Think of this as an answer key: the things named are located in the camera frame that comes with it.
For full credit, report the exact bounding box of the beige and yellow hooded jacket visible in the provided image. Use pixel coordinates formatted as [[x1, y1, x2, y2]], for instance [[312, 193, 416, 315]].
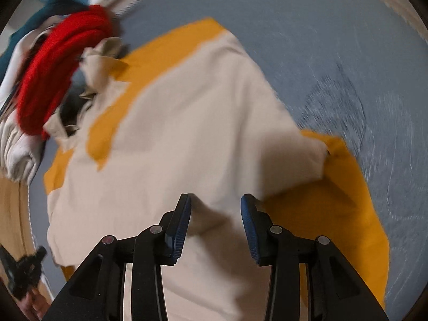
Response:
[[44, 18, 389, 320]]

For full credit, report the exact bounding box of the person's left hand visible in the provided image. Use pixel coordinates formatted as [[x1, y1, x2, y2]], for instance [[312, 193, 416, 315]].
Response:
[[17, 287, 51, 321]]

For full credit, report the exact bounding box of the white folded quilt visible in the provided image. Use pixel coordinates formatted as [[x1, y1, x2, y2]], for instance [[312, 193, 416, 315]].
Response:
[[1, 110, 44, 184]]

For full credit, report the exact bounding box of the red folded blanket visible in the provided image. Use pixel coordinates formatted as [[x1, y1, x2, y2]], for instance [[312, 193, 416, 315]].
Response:
[[16, 5, 114, 136]]

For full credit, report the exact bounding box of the wooden bed frame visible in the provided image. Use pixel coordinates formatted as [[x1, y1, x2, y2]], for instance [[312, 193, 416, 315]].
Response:
[[0, 0, 428, 305]]

